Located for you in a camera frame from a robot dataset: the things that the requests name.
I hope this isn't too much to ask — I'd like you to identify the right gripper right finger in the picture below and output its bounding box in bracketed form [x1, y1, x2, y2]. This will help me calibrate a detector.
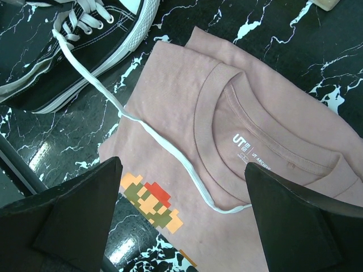
[245, 163, 362, 271]

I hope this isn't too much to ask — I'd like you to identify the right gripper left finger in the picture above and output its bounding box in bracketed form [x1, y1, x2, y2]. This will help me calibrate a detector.
[1, 157, 123, 271]

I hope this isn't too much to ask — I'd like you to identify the black sneaker with white laces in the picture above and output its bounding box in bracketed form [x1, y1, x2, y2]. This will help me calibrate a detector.
[0, 0, 252, 215]

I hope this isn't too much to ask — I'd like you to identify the pink mario t-shirt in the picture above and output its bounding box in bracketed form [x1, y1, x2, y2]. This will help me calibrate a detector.
[99, 28, 362, 271]

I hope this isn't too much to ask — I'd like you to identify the wooden drying rack frame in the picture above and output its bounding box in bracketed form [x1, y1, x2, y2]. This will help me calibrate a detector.
[310, 0, 340, 11]

